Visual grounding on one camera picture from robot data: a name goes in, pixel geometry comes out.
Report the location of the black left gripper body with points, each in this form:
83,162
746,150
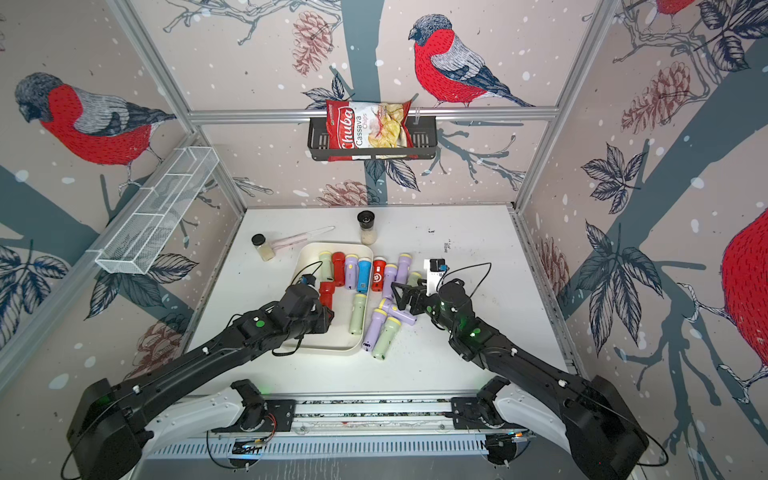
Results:
319,320

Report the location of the red cassava chips bag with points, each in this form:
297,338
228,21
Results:
366,125

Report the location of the green flashlight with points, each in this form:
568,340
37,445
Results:
356,323
413,279
388,333
326,267

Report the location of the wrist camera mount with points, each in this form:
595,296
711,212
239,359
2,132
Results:
309,280
435,268

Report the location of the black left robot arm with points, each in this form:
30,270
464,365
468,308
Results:
110,426

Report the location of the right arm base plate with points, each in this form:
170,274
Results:
473,413

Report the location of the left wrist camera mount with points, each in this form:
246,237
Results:
309,280

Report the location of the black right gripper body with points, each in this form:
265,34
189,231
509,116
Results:
423,305

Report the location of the white wire mesh shelf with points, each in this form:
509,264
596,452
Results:
141,238

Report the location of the blue flashlight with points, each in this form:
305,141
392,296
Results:
364,272

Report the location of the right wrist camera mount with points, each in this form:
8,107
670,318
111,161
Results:
435,268

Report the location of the purple flashlight lying across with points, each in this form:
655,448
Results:
389,307

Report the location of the black cap spice grinder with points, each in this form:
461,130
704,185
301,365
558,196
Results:
366,221

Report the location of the small black cap jar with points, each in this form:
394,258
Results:
263,247

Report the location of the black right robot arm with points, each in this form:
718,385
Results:
602,434

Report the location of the red flashlight with white logo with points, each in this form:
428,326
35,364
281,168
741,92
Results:
378,268

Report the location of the purple flashlight beside red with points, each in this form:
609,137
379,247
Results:
390,274

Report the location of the tall purple flashlight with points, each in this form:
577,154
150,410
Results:
403,268

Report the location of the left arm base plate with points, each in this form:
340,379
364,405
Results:
270,416

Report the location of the black wall basket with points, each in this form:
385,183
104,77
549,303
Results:
423,133

